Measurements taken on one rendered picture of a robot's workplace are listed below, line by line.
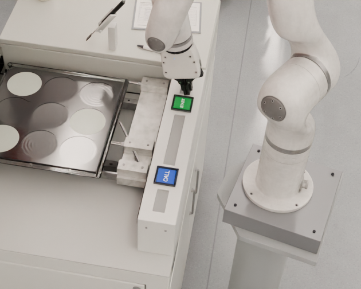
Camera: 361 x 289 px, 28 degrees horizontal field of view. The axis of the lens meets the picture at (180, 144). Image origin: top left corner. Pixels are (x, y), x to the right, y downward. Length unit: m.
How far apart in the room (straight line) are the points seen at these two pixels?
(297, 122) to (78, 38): 0.82
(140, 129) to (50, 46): 0.37
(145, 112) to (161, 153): 0.24
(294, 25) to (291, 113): 0.19
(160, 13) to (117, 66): 0.46
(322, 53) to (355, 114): 1.77
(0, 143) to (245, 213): 0.68
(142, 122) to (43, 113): 0.28
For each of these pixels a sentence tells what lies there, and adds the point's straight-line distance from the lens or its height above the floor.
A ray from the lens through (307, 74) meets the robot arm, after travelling 1.63.
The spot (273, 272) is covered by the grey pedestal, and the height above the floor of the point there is 0.55.
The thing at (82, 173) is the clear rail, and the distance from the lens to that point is 1.90.
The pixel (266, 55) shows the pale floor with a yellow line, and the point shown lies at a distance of 3.62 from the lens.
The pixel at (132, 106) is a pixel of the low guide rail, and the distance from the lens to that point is 2.14.
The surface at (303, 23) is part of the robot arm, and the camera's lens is 1.58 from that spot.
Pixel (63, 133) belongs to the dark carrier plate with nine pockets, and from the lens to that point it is 2.00.
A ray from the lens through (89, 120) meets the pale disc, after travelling 2.02.
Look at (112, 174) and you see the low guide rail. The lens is 1.97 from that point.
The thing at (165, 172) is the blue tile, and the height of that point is 0.96.
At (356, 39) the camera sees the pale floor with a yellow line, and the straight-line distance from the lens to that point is 3.82.
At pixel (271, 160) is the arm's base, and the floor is 1.02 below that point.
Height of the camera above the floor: 2.38
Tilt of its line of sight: 49 degrees down
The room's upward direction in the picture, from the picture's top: 4 degrees clockwise
